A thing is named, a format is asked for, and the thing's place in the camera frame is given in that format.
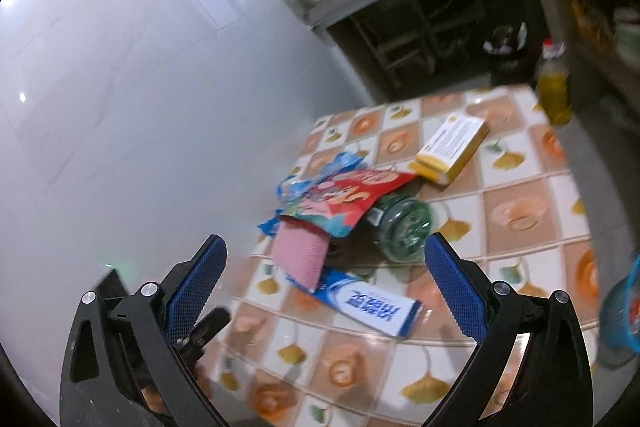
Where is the cooking oil bottle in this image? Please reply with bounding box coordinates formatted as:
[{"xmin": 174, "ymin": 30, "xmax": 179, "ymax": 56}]
[{"xmin": 536, "ymin": 39, "xmax": 573, "ymax": 126}]

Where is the pink sponge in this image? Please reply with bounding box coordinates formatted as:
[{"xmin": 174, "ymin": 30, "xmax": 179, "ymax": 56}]
[{"xmin": 270, "ymin": 217, "xmax": 331, "ymax": 293}]

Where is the red snack bag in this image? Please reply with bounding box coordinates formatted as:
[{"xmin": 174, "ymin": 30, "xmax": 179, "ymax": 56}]
[{"xmin": 280, "ymin": 169, "xmax": 417, "ymax": 240}]

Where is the blue snack bag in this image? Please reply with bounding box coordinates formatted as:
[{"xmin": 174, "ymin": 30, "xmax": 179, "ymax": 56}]
[{"xmin": 257, "ymin": 152, "xmax": 363, "ymax": 238}]

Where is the green plastic bottle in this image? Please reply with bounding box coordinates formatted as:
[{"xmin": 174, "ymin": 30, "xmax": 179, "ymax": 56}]
[{"xmin": 367, "ymin": 194, "xmax": 433, "ymax": 263}]

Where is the blue white toothpaste box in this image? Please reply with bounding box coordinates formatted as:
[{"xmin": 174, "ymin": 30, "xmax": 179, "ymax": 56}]
[{"xmin": 285, "ymin": 269, "xmax": 425, "ymax": 339}]

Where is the yellow white cardboard box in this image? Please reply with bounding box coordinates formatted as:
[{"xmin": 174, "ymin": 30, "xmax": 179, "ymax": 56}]
[{"xmin": 407, "ymin": 113, "xmax": 491, "ymax": 186}]

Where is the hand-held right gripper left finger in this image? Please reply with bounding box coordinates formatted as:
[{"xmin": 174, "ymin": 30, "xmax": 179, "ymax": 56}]
[{"xmin": 59, "ymin": 234, "xmax": 231, "ymax": 427}]

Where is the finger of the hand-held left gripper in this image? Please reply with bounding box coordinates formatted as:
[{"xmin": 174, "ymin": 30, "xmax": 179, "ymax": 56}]
[{"xmin": 172, "ymin": 307, "xmax": 232, "ymax": 360}]

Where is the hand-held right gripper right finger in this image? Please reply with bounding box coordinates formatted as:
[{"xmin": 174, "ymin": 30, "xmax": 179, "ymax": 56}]
[{"xmin": 424, "ymin": 232, "xmax": 596, "ymax": 427}]

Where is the table with patterned tablecloth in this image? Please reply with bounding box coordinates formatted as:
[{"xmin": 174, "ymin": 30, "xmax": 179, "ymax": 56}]
[{"xmin": 197, "ymin": 84, "xmax": 601, "ymax": 427}]

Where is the blue plastic basket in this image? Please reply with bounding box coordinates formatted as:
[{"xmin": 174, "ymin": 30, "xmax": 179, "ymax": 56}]
[{"xmin": 597, "ymin": 249, "xmax": 640, "ymax": 370}]

